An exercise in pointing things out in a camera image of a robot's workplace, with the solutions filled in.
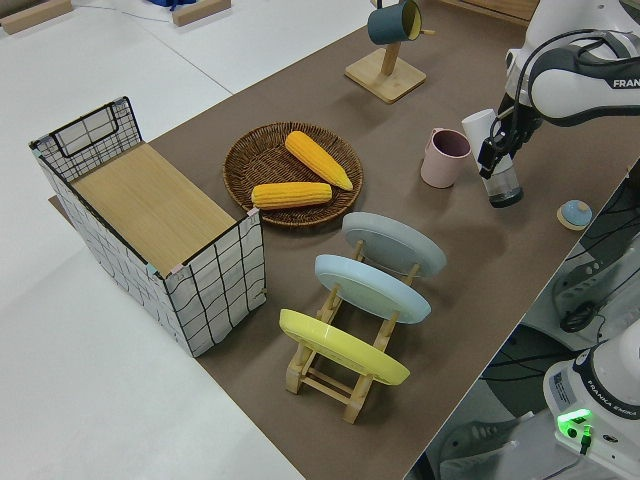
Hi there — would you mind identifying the brown table mat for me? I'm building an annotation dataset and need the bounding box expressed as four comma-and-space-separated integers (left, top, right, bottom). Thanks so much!
48, 0, 640, 480

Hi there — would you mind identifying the tapered yellow corn cob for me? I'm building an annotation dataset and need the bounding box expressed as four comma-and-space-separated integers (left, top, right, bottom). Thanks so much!
284, 130, 355, 192

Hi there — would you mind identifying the wooden block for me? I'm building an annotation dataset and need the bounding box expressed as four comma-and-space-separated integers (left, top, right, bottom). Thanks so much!
171, 0, 232, 26
0, 0, 74, 36

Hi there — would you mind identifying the pink mug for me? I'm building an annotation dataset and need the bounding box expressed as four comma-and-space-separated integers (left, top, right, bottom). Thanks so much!
419, 127, 472, 189

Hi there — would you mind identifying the grey plate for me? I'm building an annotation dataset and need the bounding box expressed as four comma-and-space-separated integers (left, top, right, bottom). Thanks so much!
341, 211, 447, 278

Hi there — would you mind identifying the wooden plate rack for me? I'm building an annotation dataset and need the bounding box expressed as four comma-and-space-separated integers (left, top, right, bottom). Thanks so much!
285, 238, 421, 425

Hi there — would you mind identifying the blunt yellow corn cob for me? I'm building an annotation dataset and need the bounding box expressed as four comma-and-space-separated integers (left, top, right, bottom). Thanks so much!
251, 182, 334, 211

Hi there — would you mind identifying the wooden cabinet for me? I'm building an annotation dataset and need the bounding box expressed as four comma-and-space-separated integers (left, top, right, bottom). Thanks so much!
439, 0, 539, 24

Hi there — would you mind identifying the wooden basket lid board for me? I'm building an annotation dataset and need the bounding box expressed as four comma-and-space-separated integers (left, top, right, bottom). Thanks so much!
71, 143, 237, 266

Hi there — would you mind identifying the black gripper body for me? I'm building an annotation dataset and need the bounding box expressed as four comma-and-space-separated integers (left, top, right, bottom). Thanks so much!
492, 94, 544, 151

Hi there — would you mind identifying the brown wicker basket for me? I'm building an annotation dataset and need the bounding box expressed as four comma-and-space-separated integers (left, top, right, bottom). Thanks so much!
222, 121, 365, 232

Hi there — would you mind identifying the white bottle with clear base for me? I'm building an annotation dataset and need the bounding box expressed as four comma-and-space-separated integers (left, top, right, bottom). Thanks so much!
461, 108, 525, 209

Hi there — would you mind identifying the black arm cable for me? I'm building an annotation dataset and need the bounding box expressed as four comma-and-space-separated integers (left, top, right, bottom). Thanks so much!
513, 28, 621, 109

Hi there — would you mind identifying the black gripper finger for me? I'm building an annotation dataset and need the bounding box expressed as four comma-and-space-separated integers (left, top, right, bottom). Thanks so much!
477, 137, 507, 180
505, 133, 527, 162

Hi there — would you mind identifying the dark blue mug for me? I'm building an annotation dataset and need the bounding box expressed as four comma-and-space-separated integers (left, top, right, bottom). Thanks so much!
367, 0, 425, 46

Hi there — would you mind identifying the wooden mug stand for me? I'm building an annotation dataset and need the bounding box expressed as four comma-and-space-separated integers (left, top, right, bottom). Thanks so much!
344, 0, 436, 105

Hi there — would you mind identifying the blue object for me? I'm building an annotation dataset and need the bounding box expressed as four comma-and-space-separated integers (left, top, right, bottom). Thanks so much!
144, 0, 197, 12

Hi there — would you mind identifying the light blue plate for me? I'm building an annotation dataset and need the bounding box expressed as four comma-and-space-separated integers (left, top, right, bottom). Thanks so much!
314, 253, 432, 326

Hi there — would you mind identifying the yellow plate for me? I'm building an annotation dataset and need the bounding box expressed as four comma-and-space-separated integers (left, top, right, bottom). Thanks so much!
278, 308, 412, 387

